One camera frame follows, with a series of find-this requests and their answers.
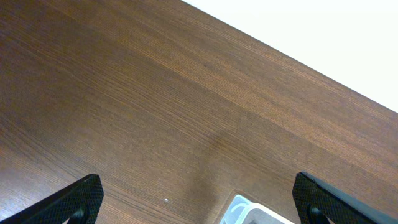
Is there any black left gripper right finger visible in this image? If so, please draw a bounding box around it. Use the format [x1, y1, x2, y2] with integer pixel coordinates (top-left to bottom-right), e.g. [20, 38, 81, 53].
[292, 172, 397, 224]

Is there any clear plastic container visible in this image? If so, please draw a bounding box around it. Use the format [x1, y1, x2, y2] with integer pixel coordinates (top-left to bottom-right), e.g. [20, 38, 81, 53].
[219, 194, 293, 224]

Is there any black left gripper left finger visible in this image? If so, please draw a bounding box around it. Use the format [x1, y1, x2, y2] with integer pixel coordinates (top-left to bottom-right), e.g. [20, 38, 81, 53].
[1, 174, 104, 224]

